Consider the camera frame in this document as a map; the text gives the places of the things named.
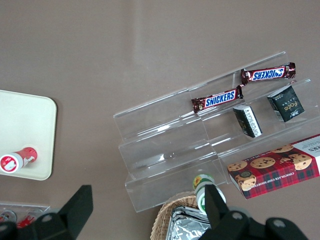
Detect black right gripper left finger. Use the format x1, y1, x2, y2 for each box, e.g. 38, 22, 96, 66
17, 184, 95, 240

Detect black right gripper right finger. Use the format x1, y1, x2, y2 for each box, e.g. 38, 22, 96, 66
199, 184, 254, 240

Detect light wicker basket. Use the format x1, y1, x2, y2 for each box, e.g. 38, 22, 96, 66
150, 191, 211, 240

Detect beige plastic tray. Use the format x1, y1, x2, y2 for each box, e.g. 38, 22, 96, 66
0, 89, 58, 182

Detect green lidded white jar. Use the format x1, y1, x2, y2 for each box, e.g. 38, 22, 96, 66
191, 173, 227, 219

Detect stacked foil containers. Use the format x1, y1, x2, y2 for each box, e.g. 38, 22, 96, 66
165, 205, 214, 240

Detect clear acrylic bottle rack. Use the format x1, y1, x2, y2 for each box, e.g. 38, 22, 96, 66
0, 201, 52, 227

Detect red tartan cookie box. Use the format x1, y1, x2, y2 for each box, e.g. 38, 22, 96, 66
226, 133, 320, 201

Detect red white yogurt cup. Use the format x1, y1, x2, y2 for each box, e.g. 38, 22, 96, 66
0, 146, 39, 175

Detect clear acrylic step display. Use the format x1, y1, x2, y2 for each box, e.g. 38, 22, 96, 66
112, 50, 320, 214

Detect small black carton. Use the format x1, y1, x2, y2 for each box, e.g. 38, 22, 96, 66
266, 85, 306, 123
232, 104, 264, 139

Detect snickers chocolate bar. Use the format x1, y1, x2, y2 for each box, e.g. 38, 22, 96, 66
240, 62, 297, 87
190, 85, 244, 114

